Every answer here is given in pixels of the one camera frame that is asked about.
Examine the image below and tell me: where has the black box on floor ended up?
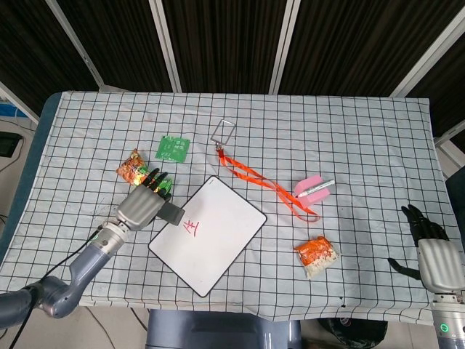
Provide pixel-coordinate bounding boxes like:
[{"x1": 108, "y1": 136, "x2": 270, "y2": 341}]
[{"x1": 0, "y1": 132, "x2": 21, "y2": 158}]

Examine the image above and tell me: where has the orange white snack packet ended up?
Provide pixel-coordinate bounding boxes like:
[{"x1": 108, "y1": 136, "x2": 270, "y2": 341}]
[{"x1": 293, "y1": 236, "x2": 341, "y2": 280}]

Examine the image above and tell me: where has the white whiteboard with black rim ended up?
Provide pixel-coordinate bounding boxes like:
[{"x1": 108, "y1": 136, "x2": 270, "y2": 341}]
[{"x1": 147, "y1": 174, "x2": 268, "y2": 298}]

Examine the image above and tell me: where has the orange lanyard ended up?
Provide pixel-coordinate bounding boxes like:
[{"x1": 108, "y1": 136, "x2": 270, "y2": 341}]
[{"x1": 217, "y1": 148, "x2": 320, "y2": 222}]

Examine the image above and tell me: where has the white black checkered tablecloth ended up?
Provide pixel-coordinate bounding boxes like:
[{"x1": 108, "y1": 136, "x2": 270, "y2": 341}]
[{"x1": 0, "y1": 90, "x2": 465, "y2": 326}]

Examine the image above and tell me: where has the grey whiteboard eraser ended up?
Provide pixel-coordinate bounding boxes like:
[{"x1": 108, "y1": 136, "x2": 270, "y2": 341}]
[{"x1": 155, "y1": 201, "x2": 185, "y2": 225}]

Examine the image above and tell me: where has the pink sponge block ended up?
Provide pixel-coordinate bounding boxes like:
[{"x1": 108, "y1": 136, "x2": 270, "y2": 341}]
[{"x1": 293, "y1": 174, "x2": 333, "y2": 206}]

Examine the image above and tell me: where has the white marker pen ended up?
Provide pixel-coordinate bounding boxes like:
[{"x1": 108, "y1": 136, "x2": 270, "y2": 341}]
[{"x1": 298, "y1": 179, "x2": 336, "y2": 199}]

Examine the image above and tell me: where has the blue item on floor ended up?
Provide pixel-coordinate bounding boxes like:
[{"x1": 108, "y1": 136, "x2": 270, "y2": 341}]
[{"x1": 0, "y1": 103, "x2": 23, "y2": 118}]

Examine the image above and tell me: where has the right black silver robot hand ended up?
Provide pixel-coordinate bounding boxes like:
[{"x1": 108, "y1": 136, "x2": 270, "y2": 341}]
[{"x1": 387, "y1": 204, "x2": 465, "y2": 295}]

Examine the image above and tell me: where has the green sachet packet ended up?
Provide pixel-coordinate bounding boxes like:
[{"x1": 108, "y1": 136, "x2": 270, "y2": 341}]
[{"x1": 155, "y1": 135, "x2": 191, "y2": 163}]

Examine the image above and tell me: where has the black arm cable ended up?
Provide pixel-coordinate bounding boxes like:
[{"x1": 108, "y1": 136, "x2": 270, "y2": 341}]
[{"x1": 9, "y1": 225, "x2": 102, "y2": 349}]

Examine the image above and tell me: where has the black round floor object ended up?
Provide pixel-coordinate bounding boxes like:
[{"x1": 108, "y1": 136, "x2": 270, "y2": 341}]
[{"x1": 319, "y1": 318, "x2": 388, "y2": 349}]

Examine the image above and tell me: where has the black partition panel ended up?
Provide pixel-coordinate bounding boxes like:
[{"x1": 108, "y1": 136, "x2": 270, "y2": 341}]
[
  {"x1": 270, "y1": 0, "x2": 465, "y2": 98},
  {"x1": 390, "y1": 16, "x2": 465, "y2": 153},
  {"x1": 0, "y1": 0, "x2": 101, "y2": 116},
  {"x1": 45, "y1": 0, "x2": 175, "y2": 94},
  {"x1": 148, "y1": 0, "x2": 301, "y2": 95}
]

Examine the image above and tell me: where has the dark blue rounded object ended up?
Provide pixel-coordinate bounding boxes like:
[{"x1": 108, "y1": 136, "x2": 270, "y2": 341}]
[{"x1": 445, "y1": 172, "x2": 465, "y2": 221}]

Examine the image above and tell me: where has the orange green snack bag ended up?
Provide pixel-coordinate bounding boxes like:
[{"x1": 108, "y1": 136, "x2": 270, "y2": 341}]
[{"x1": 116, "y1": 148, "x2": 174, "y2": 201}]

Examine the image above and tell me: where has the blue table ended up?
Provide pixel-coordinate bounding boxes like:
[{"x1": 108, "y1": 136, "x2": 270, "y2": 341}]
[{"x1": 0, "y1": 92, "x2": 62, "y2": 262}]

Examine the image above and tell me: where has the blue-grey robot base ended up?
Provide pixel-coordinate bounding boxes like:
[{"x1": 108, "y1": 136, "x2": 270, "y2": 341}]
[{"x1": 145, "y1": 308, "x2": 302, "y2": 349}]

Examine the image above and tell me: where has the clear badge holder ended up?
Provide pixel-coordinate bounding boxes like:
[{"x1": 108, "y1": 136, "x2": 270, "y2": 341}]
[{"x1": 209, "y1": 119, "x2": 236, "y2": 152}]

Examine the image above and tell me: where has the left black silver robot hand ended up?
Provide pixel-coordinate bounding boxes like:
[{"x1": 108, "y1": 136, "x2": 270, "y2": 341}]
[{"x1": 115, "y1": 168, "x2": 174, "y2": 232}]

